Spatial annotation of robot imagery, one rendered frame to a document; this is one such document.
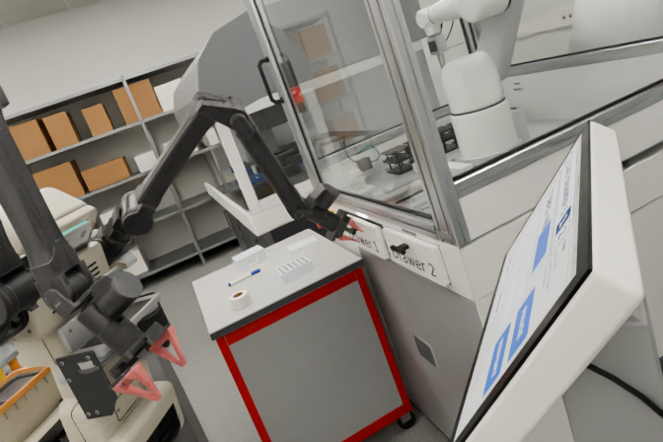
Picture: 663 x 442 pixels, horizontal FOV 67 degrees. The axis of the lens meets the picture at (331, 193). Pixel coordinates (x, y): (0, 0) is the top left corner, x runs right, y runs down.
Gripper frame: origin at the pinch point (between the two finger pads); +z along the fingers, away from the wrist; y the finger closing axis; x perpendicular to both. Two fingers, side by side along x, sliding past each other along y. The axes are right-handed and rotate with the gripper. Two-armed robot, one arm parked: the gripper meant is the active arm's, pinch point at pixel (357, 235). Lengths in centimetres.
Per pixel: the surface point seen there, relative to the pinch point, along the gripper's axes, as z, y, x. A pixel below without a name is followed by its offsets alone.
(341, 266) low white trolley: 6.7, -12.1, 13.7
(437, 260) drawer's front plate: 1.4, 2.3, -43.2
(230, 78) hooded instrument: -51, 38, 83
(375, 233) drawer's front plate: -0.5, 2.8, -11.0
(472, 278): 6, 2, -52
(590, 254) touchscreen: -37, 5, -116
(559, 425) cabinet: 53, -22, -52
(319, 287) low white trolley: 2.1, -22.0, 13.1
